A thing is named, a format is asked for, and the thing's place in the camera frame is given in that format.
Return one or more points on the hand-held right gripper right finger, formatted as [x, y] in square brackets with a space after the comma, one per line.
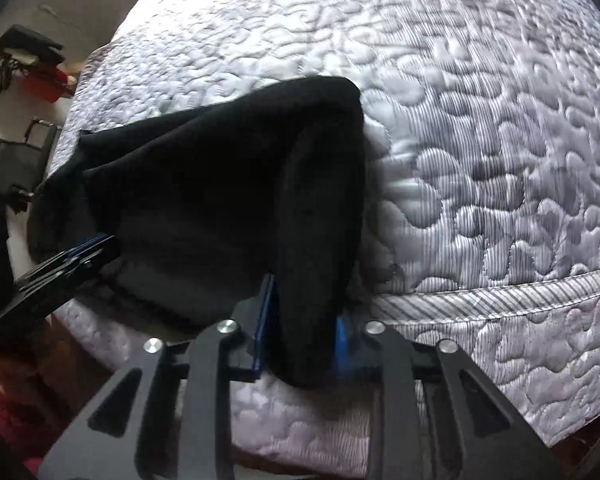
[342, 347]

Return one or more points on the black office chair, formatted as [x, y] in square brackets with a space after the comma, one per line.
[22, 160]

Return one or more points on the person's red garment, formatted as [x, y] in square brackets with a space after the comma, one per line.
[15, 410]

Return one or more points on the black pants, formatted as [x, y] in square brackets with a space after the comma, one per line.
[205, 185]

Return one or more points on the red hanging garment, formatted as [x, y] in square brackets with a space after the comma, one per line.
[50, 85]

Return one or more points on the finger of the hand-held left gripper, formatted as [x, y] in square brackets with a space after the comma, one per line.
[87, 246]
[75, 272]

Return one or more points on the grey quilted bedspread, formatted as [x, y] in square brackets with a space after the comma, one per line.
[480, 135]

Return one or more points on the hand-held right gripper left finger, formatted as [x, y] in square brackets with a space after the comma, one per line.
[264, 325]

